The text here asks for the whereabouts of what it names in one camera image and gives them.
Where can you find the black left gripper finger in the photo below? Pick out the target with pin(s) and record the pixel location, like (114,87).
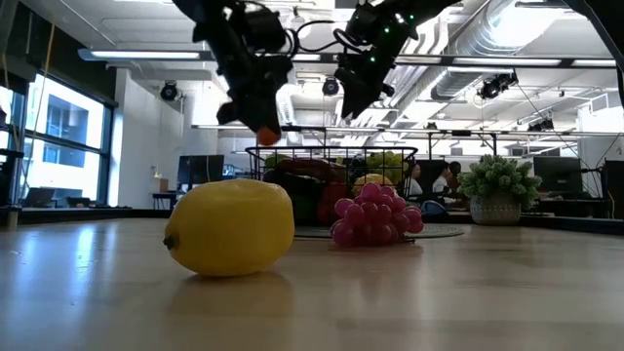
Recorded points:
(261,109)
(228,113)

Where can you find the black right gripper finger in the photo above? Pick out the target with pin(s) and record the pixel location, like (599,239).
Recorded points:
(358,92)

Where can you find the small orange fruit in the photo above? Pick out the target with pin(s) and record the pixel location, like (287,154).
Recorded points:
(269,139)

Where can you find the green grape bunch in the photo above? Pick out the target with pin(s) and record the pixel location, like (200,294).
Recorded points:
(387,163)

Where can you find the dark red sweet potato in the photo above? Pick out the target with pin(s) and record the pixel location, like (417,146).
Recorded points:
(312,169)

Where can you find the yellow lemon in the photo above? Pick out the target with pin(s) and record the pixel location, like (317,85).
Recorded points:
(373,183)
(229,229)

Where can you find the red bell pepper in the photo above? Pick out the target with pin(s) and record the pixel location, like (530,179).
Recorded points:
(331,201)

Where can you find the pink grape bunch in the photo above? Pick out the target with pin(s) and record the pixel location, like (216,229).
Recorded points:
(375,219)

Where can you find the black ceiling spotlight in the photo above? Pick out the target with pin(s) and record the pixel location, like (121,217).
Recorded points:
(169,92)
(541,126)
(495,87)
(330,87)

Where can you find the long ceiling light bar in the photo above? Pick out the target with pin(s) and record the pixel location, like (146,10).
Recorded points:
(146,54)

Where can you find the person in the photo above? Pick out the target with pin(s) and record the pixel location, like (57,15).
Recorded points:
(441,184)
(454,171)
(414,181)

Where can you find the blue chair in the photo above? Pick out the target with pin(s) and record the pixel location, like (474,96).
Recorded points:
(432,208)

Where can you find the large glass window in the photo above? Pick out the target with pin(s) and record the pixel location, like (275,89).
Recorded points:
(68,146)

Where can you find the green potted plant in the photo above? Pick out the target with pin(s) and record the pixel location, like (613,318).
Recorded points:
(499,185)

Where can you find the silver ventilation duct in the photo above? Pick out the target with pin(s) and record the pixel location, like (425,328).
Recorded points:
(468,39)

